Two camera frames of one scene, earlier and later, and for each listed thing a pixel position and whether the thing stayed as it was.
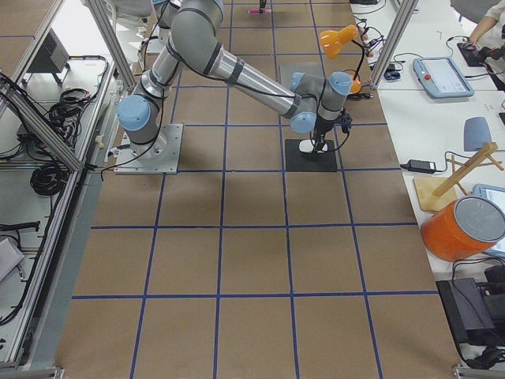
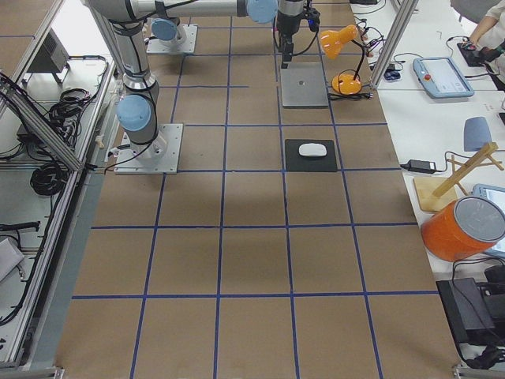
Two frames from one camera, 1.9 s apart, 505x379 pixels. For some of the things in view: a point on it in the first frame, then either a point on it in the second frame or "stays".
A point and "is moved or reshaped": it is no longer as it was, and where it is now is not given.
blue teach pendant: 441,77 stays
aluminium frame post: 405,13 stays
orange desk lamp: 331,40 stays
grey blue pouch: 476,133 stays
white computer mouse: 307,146 is moved or reshaped
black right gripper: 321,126 -> 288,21
